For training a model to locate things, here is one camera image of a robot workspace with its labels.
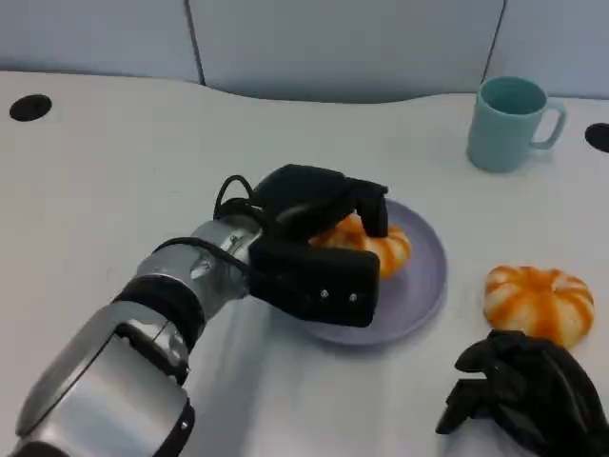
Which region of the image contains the lilac plate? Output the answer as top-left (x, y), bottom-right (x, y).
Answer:
top-left (271, 196), bottom-right (449, 348)

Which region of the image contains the orange white toy bread roll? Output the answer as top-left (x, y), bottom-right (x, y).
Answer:
top-left (483, 264), bottom-right (596, 350)
top-left (308, 212), bottom-right (413, 280)

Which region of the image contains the grey partition panel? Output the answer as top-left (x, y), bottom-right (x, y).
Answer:
top-left (0, 0), bottom-right (201, 86)
top-left (187, 0), bottom-right (504, 104)
top-left (483, 0), bottom-right (609, 100)

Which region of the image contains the black table cable grommet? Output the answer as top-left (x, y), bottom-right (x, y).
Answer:
top-left (9, 93), bottom-right (52, 122)
top-left (583, 122), bottom-right (609, 154)

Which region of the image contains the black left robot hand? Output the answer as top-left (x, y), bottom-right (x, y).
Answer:
top-left (251, 163), bottom-right (390, 248)

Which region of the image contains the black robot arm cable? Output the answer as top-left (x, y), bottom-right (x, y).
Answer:
top-left (151, 235), bottom-right (251, 278)
top-left (213, 174), bottom-right (267, 225)

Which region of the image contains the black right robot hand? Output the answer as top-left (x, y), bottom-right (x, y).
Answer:
top-left (435, 329), bottom-right (609, 457)

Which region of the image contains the pale green mug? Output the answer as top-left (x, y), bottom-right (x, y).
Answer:
top-left (465, 75), bottom-right (569, 174)

